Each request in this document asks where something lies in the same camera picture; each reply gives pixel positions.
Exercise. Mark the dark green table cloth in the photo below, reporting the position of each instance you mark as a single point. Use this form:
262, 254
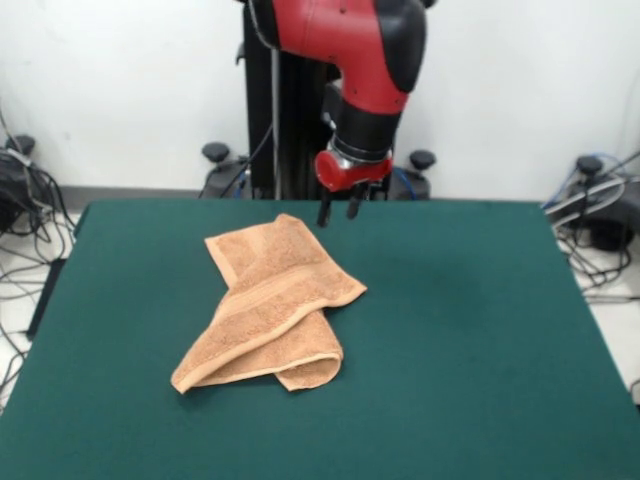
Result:
450, 325

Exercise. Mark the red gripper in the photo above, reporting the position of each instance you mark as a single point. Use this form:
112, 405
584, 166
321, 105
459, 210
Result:
350, 175

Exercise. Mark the black stand base foot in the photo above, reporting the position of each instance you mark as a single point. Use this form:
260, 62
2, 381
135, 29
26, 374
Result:
7, 200
607, 235

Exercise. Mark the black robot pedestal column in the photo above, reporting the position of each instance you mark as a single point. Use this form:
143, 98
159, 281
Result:
295, 125

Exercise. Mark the black pedestal foot knob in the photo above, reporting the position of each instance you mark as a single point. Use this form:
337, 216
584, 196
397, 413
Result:
422, 161
216, 152

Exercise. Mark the tan terry towel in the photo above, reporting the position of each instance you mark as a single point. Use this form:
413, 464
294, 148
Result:
270, 310

